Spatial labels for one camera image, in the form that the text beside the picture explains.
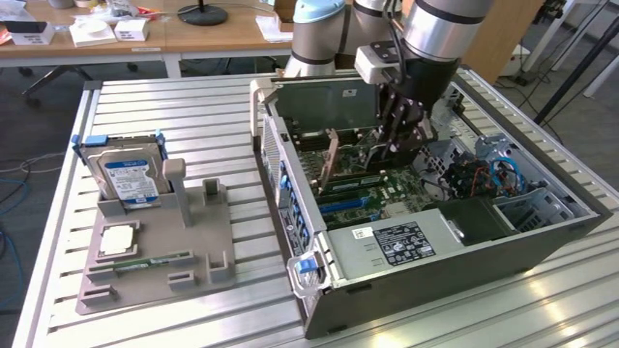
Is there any black office chair base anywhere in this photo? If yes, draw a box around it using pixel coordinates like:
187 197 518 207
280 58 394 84
19 63 142 108

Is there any green RAM stick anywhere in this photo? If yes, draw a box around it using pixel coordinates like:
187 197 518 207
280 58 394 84
111 253 192 273

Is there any grey power supply unit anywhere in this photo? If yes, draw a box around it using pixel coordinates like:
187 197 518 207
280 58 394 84
324 208 466 283

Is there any white labelled box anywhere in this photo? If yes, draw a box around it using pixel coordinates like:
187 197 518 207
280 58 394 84
115 18 150 41
9 28 55 46

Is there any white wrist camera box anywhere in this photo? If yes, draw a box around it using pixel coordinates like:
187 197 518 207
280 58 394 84
354 41 406 85

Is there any black tripod stand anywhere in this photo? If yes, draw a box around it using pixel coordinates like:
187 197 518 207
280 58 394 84
531 14 619 126

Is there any stack of white papers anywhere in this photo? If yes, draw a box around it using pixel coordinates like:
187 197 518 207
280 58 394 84
255 16 295 44

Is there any graphics card with metal bracket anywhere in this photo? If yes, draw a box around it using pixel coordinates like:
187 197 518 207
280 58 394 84
316 126 424 191

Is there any open dark PC case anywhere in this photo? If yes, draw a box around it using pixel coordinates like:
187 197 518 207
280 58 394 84
248 65 614 340

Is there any white box with ring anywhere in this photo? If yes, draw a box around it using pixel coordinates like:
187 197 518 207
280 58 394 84
68 20 119 48

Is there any red wire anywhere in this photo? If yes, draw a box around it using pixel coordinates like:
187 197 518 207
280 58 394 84
471 165 490 199

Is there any brown cardboard box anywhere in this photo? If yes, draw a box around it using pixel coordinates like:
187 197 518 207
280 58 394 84
272 0 298 23

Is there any installed RAM stick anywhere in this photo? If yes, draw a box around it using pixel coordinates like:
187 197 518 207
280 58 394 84
319 175 388 195

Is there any black camera cable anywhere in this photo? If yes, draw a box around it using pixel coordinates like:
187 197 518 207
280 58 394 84
383 0 408 79

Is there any blue case latch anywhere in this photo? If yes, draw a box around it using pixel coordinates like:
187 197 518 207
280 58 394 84
294 255 319 278

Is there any wooden cabinet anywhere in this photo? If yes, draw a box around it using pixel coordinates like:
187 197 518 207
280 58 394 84
459 0 546 84

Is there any white desk leg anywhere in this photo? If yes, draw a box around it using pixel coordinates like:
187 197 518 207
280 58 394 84
522 0 582 73

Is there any black flat device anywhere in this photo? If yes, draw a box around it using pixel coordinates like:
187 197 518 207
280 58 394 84
3 20 48 34

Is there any black round lamp base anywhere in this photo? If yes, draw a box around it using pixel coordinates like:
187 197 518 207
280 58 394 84
176 0 230 26

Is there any long wooden desk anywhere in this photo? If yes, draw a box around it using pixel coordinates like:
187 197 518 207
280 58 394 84
0 0 431 79

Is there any grey plastic parts rack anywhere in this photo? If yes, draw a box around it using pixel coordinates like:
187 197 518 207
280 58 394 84
75 157 238 316

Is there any small metal disk bay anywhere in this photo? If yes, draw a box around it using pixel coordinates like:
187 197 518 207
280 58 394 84
492 187 578 233

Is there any silver CPU chip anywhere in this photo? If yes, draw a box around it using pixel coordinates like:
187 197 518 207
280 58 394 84
96 225 140 257

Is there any perforated metal disk bay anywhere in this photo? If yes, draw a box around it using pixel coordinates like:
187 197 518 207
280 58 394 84
419 104 480 182

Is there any white floor box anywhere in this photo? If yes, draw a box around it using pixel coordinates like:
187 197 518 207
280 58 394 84
498 43 532 79

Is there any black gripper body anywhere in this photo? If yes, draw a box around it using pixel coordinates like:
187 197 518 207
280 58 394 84
391 57 462 109

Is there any white floor cable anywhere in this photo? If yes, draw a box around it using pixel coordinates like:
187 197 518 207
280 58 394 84
0 150 67 173

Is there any hard disk in blue caddy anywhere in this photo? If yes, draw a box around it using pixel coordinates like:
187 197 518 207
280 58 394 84
69 130 170 212

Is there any black plastic air duct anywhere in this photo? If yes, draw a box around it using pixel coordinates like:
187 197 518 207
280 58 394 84
424 197 519 248

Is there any blue wire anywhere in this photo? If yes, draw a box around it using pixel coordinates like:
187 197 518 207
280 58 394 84
487 156 528 196

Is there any blue expansion slot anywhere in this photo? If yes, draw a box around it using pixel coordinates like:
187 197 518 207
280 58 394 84
319 197 371 215

